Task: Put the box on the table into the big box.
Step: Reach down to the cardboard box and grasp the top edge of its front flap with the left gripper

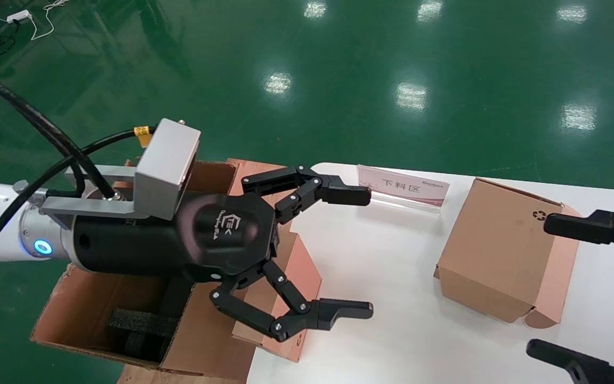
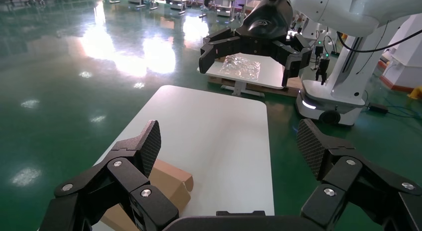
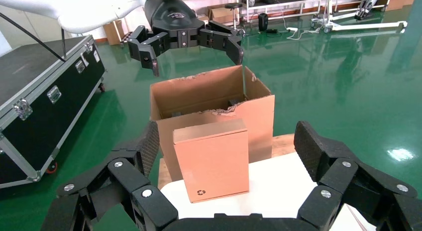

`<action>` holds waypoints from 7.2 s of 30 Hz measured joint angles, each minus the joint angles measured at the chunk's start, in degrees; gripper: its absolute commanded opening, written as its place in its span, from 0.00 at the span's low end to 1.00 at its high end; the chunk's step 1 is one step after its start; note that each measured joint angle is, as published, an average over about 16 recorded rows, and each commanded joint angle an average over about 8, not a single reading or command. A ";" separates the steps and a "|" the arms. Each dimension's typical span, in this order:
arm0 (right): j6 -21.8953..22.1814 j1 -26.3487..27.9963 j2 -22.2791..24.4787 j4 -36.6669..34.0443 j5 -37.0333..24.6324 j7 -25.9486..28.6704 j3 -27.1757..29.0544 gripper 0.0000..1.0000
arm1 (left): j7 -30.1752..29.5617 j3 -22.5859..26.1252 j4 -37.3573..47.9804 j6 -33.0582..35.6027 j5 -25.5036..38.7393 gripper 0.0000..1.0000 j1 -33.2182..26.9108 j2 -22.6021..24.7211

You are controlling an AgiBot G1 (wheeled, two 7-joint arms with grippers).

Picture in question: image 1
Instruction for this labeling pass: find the black cable with yellow tag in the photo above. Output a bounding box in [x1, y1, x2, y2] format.
[0, 125, 153, 262]

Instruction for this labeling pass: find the big open cardboard box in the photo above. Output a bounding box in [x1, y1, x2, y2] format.
[30, 158, 286, 377]

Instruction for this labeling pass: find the thick black braided cable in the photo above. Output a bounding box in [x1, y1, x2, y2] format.
[0, 71, 117, 201]

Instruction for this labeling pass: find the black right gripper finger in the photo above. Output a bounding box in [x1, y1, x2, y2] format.
[544, 210, 614, 267]
[527, 339, 614, 384]

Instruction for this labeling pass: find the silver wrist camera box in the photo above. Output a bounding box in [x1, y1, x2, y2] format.
[41, 118, 202, 220]

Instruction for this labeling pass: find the thin white cable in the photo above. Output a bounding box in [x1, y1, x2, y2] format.
[30, 0, 70, 42]

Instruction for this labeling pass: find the acrylic sign with Chinese text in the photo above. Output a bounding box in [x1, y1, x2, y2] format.
[357, 164, 450, 217]

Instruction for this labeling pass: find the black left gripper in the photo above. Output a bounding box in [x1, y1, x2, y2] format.
[70, 165, 374, 343]

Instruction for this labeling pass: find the black foam block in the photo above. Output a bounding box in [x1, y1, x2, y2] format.
[107, 308, 180, 363]

